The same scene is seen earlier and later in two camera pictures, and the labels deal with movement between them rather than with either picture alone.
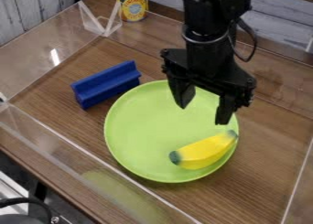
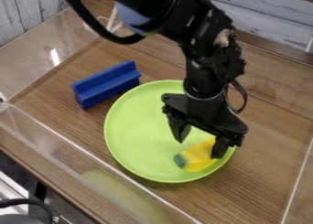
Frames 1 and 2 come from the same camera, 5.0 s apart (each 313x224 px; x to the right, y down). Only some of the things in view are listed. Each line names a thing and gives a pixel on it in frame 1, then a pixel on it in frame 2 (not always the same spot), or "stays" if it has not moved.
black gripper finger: (225, 110) -> (220, 147)
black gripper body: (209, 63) -> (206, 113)
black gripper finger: (183, 90) -> (181, 127)
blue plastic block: (106, 84) stays
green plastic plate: (147, 126) stays
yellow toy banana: (203, 154) stays
